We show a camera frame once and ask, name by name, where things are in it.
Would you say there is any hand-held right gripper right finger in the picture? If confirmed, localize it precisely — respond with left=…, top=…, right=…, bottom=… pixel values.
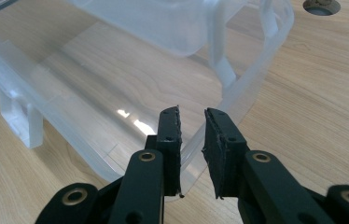
left=202, top=107, right=335, bottom=224

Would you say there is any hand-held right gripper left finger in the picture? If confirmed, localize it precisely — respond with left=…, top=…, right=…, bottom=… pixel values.
left=108, top=105, right=183, bottom=224

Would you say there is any translucent plastic storage box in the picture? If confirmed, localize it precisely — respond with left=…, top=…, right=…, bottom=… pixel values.
left=0, top=0, right=296, bottom=202

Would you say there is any clear plastic storage box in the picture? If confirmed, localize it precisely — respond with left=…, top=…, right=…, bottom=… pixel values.
left=66, top=0, right=251, bottom=59

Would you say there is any round black table grommet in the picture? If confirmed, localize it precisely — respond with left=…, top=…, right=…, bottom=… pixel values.
left=302, top=0, right=342, bottom=17

